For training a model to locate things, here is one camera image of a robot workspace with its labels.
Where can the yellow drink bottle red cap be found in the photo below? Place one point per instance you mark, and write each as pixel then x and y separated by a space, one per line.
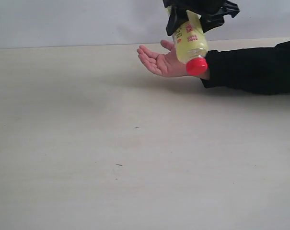
pixel 191 45

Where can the person's open bare hand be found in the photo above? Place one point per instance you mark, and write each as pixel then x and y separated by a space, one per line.
pixel 164 65

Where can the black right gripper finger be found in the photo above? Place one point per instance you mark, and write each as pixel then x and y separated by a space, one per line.
pixel 177 17
pixel 209 22

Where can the black covered right gripper body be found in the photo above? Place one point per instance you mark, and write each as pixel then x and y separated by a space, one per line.
pixel 206 8

